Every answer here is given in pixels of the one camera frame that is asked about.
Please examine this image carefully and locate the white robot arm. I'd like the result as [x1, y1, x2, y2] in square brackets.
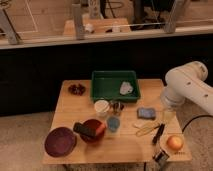
[161, 61, 213, 116]

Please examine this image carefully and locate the green plastic tray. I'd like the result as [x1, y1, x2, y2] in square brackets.
[90, 70, 141, 103]

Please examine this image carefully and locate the purple plate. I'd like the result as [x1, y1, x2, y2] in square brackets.
[44, 127, 77, 157]

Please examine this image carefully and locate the orange carrot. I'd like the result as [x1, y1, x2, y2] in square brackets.
[96, 123, 106, 136]

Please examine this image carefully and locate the blue sponge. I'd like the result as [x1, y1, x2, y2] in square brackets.
[137, 107, 156, 120]

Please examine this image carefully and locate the white cup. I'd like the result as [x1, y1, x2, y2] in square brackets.
[94, 100, 110, 117]

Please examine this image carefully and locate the black cable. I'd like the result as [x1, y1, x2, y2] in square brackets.
[181, 114, 213, 134]

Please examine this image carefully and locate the blue plastic cup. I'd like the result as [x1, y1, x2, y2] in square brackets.
[107, 116, 120, 132]

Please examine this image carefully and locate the small metal cup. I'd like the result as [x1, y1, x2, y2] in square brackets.
[112, 101, 124, 115]

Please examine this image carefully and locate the red bowl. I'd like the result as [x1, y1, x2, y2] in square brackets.
[81, 119, 105, 144]

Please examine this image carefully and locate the black metal clip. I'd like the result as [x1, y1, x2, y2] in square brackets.
[153, 150, 169, 166]

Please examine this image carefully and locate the red yellow apple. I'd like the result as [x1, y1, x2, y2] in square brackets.
[167, 135, 183, 151]

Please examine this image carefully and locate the black marker pen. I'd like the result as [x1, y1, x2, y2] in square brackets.
[152, 124, 165, 145]

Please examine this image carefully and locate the black rectangular block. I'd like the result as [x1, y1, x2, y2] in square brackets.
[73, 122, 96, 138]

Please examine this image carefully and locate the wooden table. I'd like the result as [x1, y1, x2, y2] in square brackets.
[42, 78, 193, 165]

